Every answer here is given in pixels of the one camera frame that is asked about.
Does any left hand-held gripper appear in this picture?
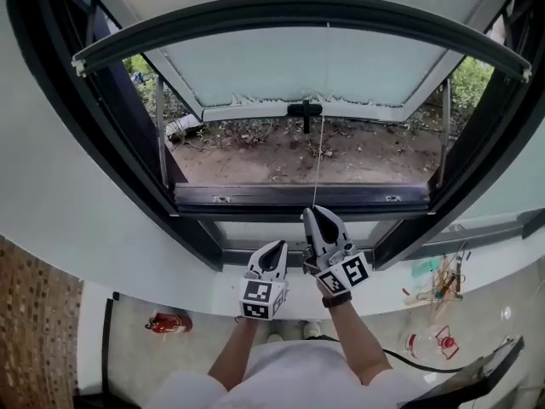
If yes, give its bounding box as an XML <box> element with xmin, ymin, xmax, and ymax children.
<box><xmin>238</xmin><ymin>240</ymin><xmax>291</xmax><ymax>321</ymax></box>

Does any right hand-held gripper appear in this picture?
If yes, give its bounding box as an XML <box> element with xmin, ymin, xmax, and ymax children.
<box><xmin>301</xmin><ymin>207</ymin><xmax>371</xmax><ymax>296</ymax></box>

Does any thin white pull cord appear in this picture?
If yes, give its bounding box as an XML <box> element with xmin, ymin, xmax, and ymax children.
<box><xmin>312</xmin><ymin>21</ymin><xmax>331</xmax><ymax>210</ymax></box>

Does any person's right forearm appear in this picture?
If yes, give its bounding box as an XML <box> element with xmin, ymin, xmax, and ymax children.
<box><xmin>327</xmin><ymin>300</ymin><xmax>395</xmax><ymax>385</ymax></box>

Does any person's left forearm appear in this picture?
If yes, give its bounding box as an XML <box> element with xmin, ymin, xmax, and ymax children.
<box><xmin>207</xmin><ymin>316</ymin><xmax>261</xmax><ymax>394</ymax></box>

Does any black wristwatch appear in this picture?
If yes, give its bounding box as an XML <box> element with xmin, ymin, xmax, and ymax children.
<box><xmin>321</xmin><ymin>291</ymin><xmax>354</xmax><ymax>310</ymax></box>

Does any teal plastic cylinder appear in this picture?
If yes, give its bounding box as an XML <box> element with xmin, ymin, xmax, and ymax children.
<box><xmin>412</xmin><ymin>256</ymin><xmax>442</xmax><ymax>278</ymax></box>

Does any red fire extinguisher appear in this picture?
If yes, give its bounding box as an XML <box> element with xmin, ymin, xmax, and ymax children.
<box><xmin>144</xmin><ymin>310</ymin><xmax>193</xmax><ymax>336</ymax></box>

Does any person's white shirt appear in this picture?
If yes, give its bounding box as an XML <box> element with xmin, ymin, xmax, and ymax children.
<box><xmin>161</xmin><ymin>341</ymin><xmax>427</xmax><ymax>409</ymax></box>

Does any clear plastic bottle red label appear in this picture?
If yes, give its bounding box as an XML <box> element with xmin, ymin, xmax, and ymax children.
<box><xmin>404</xmin><ymin>325</ymin><xmax>462</xmax><ymax>362</ymax></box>

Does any large frosted glass pane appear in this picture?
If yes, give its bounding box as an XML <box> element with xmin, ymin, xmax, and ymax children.
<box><xmin>459</xmin><ymin>176</ymin><xmax>545</xmax><ymax>240</ymax></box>

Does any black window handle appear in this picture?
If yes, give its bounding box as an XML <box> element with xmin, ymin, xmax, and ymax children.
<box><xmin>287</xmin><ymin>99</ymin><xmax>325</xmax><ymax>135</ymax></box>

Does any bundle of wire hangers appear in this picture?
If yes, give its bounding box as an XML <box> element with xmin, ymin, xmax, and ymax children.
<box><xmin>402</xmin><ymin>240</ymin><xmax>472</xmax><ymax>319</ymax></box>

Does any thick black cable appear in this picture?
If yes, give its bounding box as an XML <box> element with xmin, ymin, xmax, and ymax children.
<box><xmin>382</xmin><ymin>347</ymin><xmax>466</xmax><ymax>375</ymax></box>

